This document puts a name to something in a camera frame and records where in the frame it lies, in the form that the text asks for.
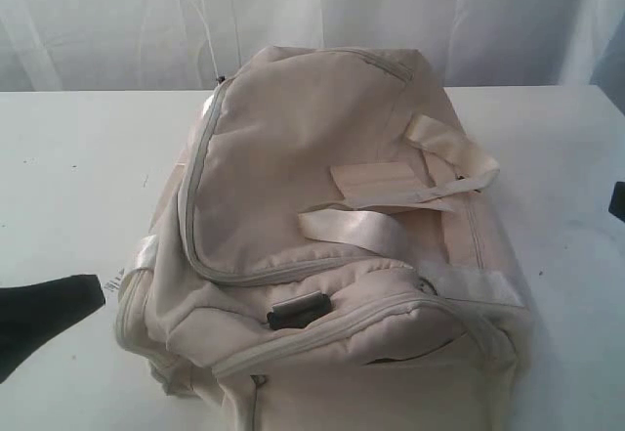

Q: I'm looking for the beige fabric duffel bag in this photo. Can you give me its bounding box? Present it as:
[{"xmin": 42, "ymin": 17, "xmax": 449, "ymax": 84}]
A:
[{"xmin": 115, "ymin": 47, "xmax": 530, "ymax": 430}]

